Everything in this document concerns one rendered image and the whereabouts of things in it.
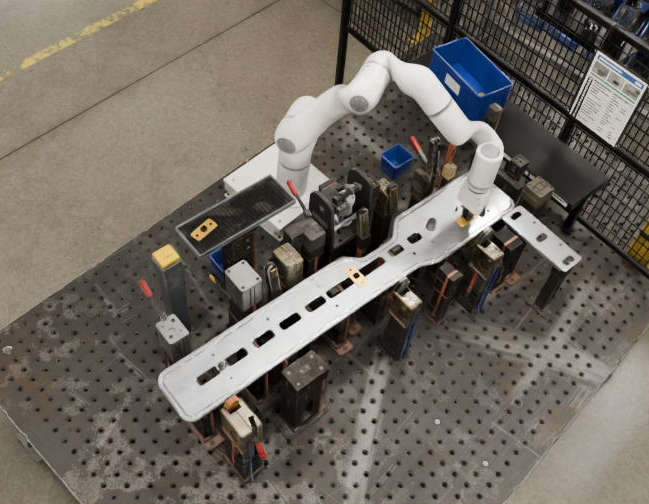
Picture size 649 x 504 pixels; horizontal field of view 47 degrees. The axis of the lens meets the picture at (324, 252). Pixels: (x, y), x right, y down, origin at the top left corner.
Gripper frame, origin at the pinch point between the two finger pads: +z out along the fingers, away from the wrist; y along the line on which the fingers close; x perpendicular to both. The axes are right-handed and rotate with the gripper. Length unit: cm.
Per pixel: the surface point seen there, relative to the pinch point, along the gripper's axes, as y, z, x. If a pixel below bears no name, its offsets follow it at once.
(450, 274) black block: 12.8, 3.9, -20.4
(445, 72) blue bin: -50, -9, 36
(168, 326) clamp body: -23, -3, -106
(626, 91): 10, -34, 55
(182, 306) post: -36, 14, -95
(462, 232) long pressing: 3.3, 3.0, -5.3
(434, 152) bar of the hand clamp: -20.4, -13.0, 0.2
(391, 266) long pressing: -1.0, 2.9, -34.6
